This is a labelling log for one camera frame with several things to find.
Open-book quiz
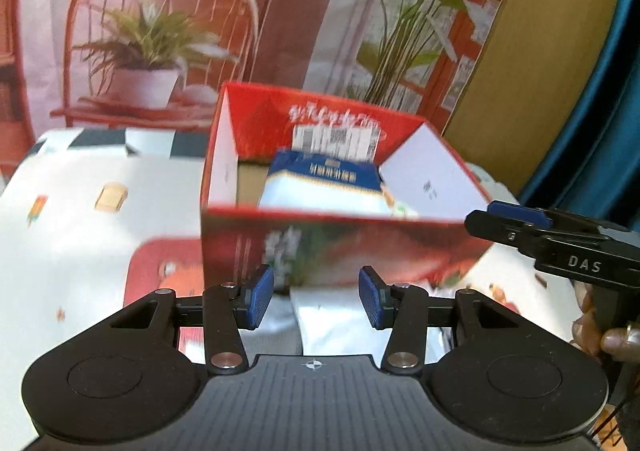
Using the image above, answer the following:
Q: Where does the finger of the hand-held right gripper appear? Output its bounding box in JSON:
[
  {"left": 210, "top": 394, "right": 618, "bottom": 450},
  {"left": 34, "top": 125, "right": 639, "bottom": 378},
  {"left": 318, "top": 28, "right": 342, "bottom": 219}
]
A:
[
  {"left": 487, "top": 200, "right": 551, "bottom": 226},
  {"left": 465, "top": 210, "right": 540, "bottom": 258}
]

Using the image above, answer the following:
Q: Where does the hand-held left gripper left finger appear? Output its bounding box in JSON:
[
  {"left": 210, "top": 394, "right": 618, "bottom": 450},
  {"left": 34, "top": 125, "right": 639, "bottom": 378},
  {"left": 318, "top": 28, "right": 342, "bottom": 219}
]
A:
[{"left": 107, "top": 265, "right": 275, "bottom": 374}]

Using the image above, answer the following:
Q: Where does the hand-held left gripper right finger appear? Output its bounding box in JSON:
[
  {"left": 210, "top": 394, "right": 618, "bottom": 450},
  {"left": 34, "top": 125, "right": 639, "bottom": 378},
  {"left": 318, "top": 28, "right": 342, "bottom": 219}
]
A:
[{"left": 358, "top": 266, "right": 521, "bottom": 374}]

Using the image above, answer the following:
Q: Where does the white plastic packet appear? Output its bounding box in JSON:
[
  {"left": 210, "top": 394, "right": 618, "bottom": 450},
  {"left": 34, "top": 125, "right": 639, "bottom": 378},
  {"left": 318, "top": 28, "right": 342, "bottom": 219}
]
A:
[{"left": 290, "top": 285, "right": 457, "bottom": 358}]

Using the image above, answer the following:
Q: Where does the red cardboard box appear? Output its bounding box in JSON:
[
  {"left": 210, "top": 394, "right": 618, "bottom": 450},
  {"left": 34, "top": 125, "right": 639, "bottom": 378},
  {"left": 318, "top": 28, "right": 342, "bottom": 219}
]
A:
[{"left": 200, "top": 82, "right": 493, "bottom": 289}]

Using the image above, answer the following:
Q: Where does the person's right hand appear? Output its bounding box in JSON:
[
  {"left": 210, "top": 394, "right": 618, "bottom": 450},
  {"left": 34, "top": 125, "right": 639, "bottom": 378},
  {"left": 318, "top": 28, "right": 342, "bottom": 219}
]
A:
[{"left": 570, "top": 281, "right": 640, "bottom": 364}]

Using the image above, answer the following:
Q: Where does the red snack packet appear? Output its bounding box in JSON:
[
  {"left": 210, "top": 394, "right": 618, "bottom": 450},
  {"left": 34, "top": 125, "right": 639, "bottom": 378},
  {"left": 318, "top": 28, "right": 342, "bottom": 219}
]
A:
[{"left": 124, "top": 238, "right": 207, "bottom": 362}]

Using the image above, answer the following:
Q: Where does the blue and white packet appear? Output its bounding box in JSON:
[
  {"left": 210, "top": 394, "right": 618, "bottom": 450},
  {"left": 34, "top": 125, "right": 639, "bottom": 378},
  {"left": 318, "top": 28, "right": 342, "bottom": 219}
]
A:
[{"left": 257, "top": 148, "right": 421, "bottom": 222}]

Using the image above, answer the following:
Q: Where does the teal curtain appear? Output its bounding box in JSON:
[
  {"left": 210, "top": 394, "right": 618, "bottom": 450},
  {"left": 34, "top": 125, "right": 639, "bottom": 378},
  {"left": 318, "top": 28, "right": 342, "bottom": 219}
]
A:
[{"left": 517, "top": 0, "right": 640, "bottom": 238}]

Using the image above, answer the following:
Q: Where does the wooden board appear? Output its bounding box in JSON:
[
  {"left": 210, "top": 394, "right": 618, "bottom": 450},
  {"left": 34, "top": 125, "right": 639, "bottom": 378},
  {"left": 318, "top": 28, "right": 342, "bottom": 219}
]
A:
[{"left": 442, "top": 0, "right": 631, "bottom": 192}]

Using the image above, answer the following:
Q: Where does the printed white tablecloth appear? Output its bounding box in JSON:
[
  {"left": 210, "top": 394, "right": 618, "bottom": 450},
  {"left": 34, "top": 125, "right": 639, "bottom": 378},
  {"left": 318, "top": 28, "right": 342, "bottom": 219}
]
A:
[{"left": 0, "top": 127, "right": 586, "bottom": 432}]

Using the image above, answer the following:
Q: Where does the printed backdrop cloth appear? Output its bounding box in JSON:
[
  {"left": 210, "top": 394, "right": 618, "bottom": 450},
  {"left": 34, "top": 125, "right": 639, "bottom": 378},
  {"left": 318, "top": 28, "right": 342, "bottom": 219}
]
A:
[{"left": 0, "top": 0, "right": 531, "bottom": 182}]

